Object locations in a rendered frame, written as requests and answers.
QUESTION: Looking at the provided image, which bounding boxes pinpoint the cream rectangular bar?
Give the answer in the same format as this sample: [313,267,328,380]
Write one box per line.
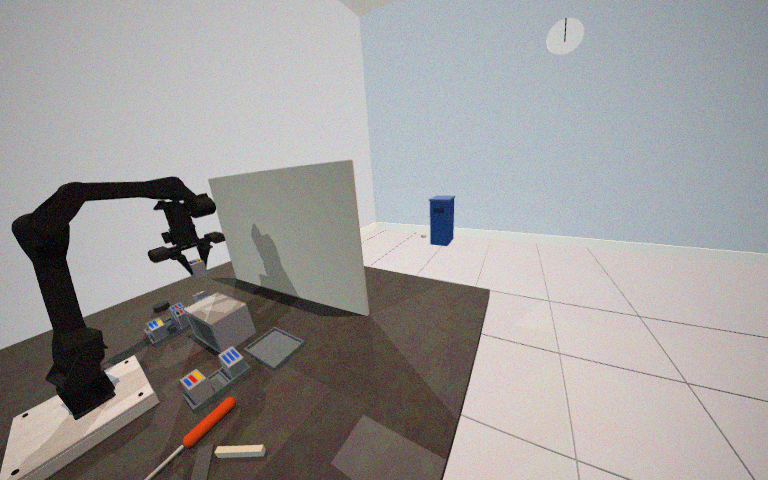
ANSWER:
[215,444,266,458]

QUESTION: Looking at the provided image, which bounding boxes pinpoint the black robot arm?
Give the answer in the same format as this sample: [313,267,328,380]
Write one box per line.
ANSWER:
[11,177,216,420]

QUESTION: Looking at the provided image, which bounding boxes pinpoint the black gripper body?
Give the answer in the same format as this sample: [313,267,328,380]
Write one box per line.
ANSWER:
[147,221,225,263]

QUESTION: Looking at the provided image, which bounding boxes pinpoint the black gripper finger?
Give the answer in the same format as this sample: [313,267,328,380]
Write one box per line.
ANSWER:
[170,255,193,275]
[196,246,213,268]

